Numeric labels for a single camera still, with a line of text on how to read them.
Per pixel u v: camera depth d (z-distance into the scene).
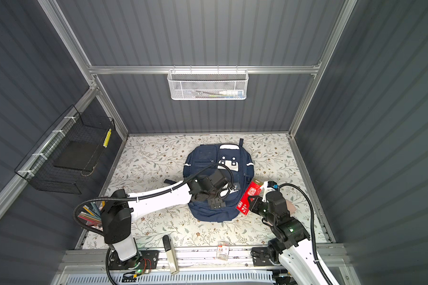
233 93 0.89
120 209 0.49
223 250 0.74
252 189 0.78
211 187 0.61
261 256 0.74
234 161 0.94
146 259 0.72
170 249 0.72
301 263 0.49
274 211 0.57
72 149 0.75
